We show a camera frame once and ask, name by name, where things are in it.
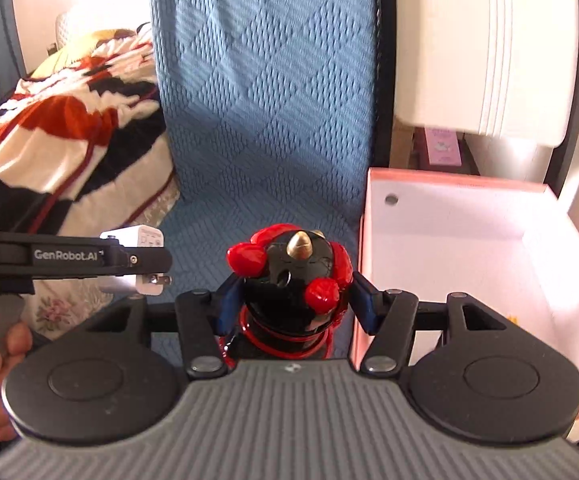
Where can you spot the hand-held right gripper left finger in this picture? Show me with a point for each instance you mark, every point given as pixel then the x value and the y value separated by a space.
pixel 223 307

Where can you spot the white plug charger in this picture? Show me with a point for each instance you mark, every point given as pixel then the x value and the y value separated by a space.
pixel 147 237

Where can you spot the striped printed blanket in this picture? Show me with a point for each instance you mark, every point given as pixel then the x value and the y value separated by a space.
pixel 69 145

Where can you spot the blue quilted cover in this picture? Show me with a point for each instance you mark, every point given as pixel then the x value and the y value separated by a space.
pixel 264 110

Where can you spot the small pink packet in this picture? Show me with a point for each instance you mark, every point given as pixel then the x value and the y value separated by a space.
pixel 443 149

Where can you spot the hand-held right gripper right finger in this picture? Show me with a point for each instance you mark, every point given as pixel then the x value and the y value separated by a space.
pixel 362 305

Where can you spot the beige bedside cabinet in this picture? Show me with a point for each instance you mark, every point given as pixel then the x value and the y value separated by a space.
pixel 484 45

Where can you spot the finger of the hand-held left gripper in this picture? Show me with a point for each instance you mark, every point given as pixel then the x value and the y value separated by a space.
pixel 147 261

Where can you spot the yellow pillow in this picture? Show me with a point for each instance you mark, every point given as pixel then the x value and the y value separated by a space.
pixel 64 57

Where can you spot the white textured pillow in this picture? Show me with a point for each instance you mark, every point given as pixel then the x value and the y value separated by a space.
pixel 72 25

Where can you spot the red black toy figure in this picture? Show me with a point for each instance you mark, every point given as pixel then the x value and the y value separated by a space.
pixel 289 290

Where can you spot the pink cardboard box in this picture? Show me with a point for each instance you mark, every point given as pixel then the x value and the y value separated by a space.
pixel 464 250

